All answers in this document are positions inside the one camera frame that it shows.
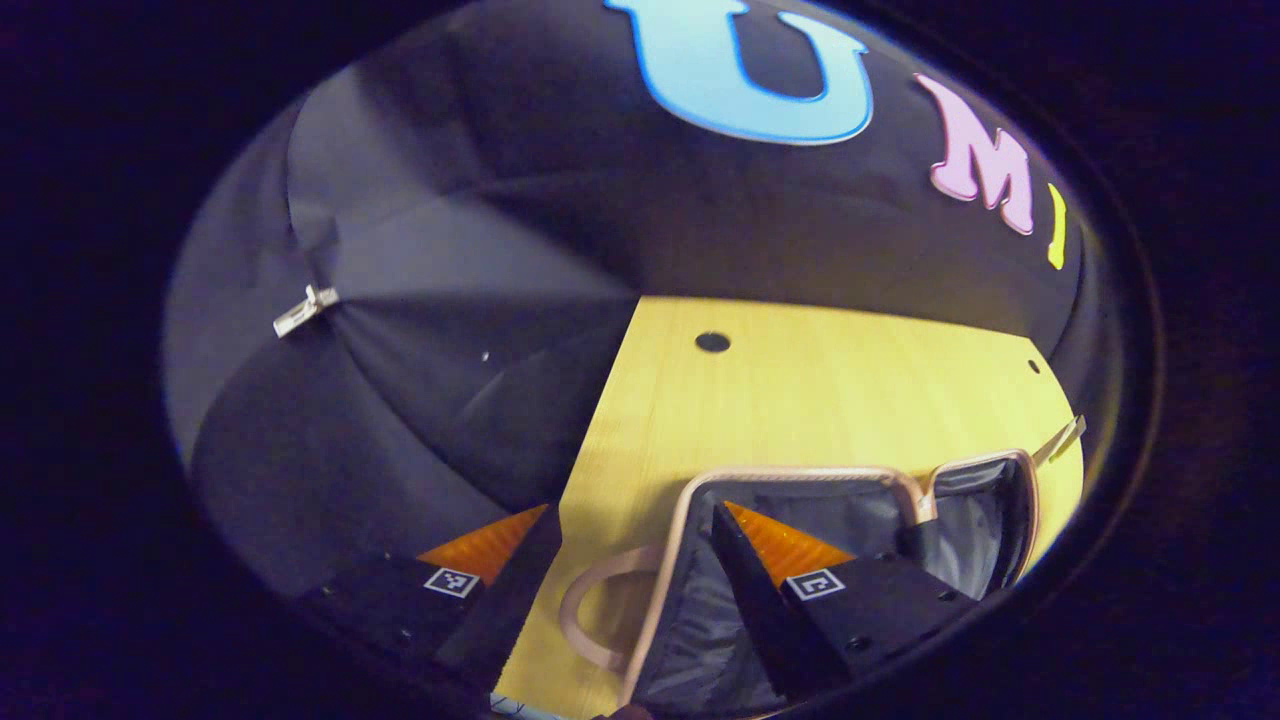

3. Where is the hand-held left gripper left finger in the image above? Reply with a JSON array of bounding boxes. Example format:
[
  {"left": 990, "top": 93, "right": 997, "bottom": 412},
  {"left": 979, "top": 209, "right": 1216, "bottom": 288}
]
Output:
[{"left": 293, "top": 502, "right": 566, "bottom": 693}]

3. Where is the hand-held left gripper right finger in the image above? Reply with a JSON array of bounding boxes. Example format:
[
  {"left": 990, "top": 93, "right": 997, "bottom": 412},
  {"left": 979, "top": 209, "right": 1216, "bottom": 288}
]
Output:
[{"left": 710, "top": 499, "right": 986, "bottom": 706}]

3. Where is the pink suitcase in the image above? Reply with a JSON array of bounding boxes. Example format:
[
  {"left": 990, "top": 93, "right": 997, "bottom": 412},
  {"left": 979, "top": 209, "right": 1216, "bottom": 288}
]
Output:
[{"left": 557, "top": 414, "right": 1088, "bottom": 717}]

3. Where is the silver metal clip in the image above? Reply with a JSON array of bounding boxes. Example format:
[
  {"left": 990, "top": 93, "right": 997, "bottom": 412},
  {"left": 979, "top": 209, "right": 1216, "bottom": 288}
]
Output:
[{"left": 272, "top": 284, "right": 341, "bottom": 339}]

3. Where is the black backdrop cloth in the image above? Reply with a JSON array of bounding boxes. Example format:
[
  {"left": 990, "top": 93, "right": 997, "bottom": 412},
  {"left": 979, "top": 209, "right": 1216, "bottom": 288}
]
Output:
[{"left": 160, "top": 0, "right": 1121, "bottom": 601}]

